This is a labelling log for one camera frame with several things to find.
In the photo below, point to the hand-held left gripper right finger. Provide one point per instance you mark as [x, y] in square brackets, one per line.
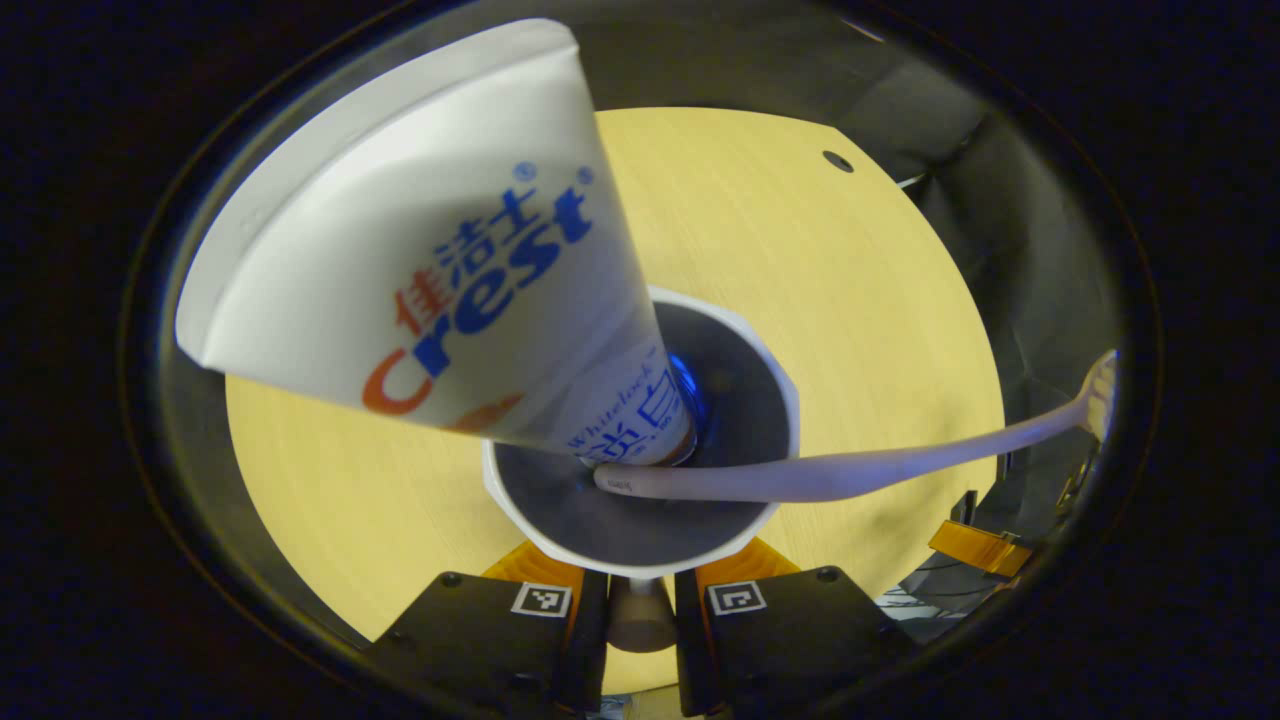
[690, 640]

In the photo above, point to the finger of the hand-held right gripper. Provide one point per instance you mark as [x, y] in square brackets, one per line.
[980, 548]

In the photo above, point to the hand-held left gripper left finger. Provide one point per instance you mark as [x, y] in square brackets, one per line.
[590, 640]

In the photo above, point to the pale pink toothbrush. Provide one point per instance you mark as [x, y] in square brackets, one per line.
[850, 468]

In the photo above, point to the white toothpaste tube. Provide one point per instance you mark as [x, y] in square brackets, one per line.
[450, 230]

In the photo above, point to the light wooden desktop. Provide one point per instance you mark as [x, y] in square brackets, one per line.
[800, 280]

